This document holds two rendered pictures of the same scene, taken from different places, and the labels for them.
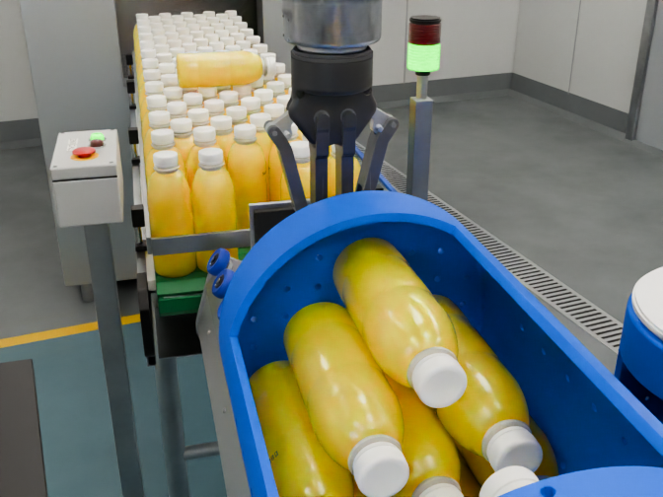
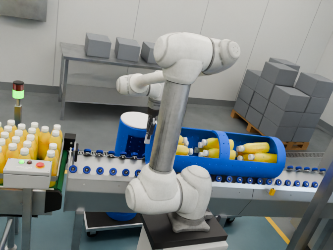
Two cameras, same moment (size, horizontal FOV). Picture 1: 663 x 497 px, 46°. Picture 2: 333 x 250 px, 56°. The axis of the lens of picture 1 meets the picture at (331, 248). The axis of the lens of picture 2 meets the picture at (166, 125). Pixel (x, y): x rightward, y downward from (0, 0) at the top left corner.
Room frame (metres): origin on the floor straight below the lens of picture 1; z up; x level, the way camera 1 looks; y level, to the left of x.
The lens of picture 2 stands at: (0.74, 1.64, 2.02)
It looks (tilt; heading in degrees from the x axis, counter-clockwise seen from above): 25 degrees down; 266
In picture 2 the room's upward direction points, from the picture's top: 14 degrees clockwise
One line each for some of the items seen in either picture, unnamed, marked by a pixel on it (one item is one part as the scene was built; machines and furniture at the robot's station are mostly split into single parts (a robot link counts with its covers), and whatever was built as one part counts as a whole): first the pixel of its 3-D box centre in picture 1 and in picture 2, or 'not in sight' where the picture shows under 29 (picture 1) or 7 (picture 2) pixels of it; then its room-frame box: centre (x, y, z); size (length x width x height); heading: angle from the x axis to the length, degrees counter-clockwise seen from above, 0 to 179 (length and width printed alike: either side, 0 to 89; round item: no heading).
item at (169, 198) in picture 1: (171, 218); (49, 169); (1.20, 0.26, 0.99); 0.07 x 0.07 x 0.19
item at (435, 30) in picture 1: (424, 33); (18, 86); (1.58, -0.18, 1.23); 0.06 x 0.06 x 0.04
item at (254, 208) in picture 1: (282, 240); (75, 155); (1.12, 0.08, 0.99); 0.10 x 0.02 x 0.12; 104
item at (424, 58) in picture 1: (423, 55); (18, 93); (1.58, -0.18, 1.18); 0.06 x 0.06 x 0.05
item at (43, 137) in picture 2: not in sight; (44, 143); (1.32, 0.03, 0.99); 0.07 x 0.07 x 0.19
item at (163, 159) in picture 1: (166, 160); (50, 153); (1.20, 0.26, 1.09); 0.04 x 0.04 x 0.02
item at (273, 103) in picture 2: not in sight; (278, 101); (-1.34, -3.39, 0.59); 1.20 x 0.80 x 1.19; 112
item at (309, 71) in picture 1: (331, 95); (152, 114); (0.72, 0.00, 1.32); 0.08 x 0.07 x 0.09; 104
